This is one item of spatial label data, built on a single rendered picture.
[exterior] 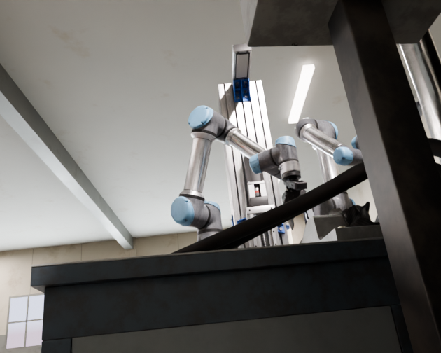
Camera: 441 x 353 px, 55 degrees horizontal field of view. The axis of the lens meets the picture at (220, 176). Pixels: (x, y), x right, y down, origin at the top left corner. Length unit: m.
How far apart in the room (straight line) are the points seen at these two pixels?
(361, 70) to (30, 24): 4.01
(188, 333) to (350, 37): 0.55
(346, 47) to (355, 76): 0.05
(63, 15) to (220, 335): 3.77
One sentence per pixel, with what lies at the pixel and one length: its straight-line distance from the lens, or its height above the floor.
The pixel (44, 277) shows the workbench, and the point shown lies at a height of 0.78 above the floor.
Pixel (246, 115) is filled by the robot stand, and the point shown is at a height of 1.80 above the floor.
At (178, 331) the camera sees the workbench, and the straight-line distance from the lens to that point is 0.80.
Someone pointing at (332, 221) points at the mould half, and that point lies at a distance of 1.15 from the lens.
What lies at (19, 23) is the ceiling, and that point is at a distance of 4.46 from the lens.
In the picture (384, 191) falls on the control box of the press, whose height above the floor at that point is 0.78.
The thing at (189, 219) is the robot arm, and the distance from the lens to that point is 1.77.
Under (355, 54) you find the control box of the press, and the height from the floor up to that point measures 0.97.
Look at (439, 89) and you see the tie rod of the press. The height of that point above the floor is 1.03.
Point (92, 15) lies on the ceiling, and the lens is 4.26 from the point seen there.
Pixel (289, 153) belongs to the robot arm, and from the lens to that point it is 1.59.
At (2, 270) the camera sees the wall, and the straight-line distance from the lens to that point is 11.80.
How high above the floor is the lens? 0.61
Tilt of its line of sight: 23 degrees up
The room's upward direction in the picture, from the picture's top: 6 degrees counter-clockwise
